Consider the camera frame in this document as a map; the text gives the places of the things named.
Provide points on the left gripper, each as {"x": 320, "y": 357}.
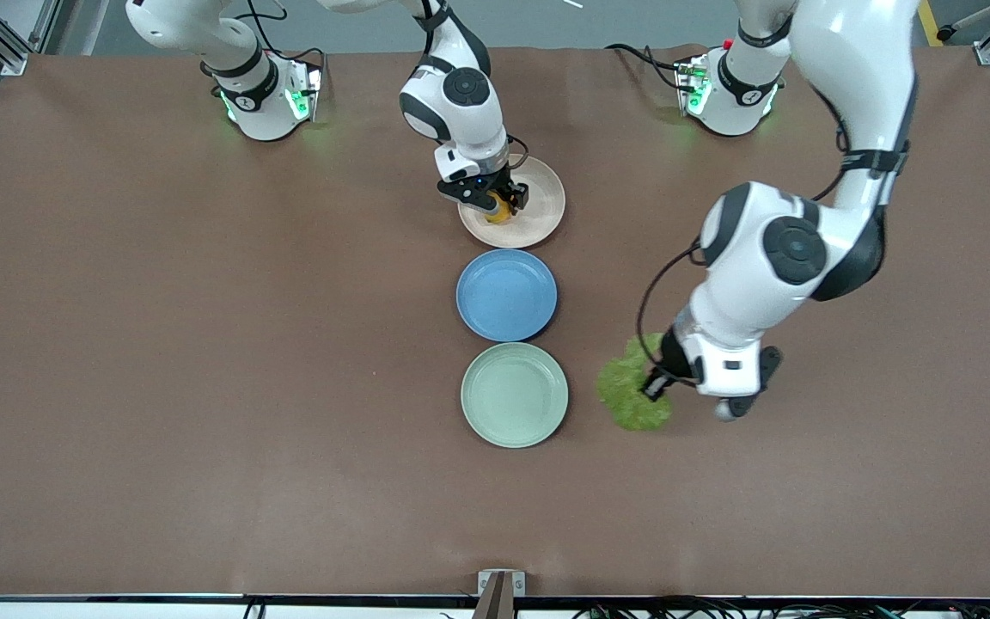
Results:
{"x": 674, "y": 355}

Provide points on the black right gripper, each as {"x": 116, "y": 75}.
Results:
{"x": 504, "y": 190}

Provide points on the yellow lemon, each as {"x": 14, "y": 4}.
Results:
{"x": 500, "y": 211}

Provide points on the green lettuce leaf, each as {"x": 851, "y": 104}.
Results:
{"x": 628, "y": 400}

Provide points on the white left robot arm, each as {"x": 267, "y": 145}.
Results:
{"x": 770, "y": 284}

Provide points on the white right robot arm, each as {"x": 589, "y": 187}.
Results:
{"x": 461, "y": 112}

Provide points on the beige round plate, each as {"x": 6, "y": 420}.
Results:
{"x": 542, "y": 215}

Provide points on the blue round plate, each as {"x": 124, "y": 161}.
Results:
{"x": 506, "y": 295}

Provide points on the pale green round plate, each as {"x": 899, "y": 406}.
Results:
{"x": 514, "y": 395}

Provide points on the brown table cover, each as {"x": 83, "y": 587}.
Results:
{"x": 203, "y": 387}

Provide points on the grey stand leg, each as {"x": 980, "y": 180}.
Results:
{"x": 976, "y": 19}

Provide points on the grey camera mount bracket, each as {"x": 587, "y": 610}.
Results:
{"x": 500, "y": 589}

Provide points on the white table edge rail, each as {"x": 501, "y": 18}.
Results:
{"x": 117, "y": 609}

